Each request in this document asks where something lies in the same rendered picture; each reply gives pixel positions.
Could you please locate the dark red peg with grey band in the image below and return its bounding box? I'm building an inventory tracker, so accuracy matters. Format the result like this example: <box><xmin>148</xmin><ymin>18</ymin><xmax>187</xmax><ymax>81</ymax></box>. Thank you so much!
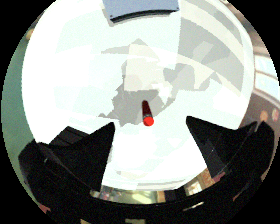
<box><xmin>141</xmin><ymin>101</ymin><xmax>154</xmax><ymax>126</ymax></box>

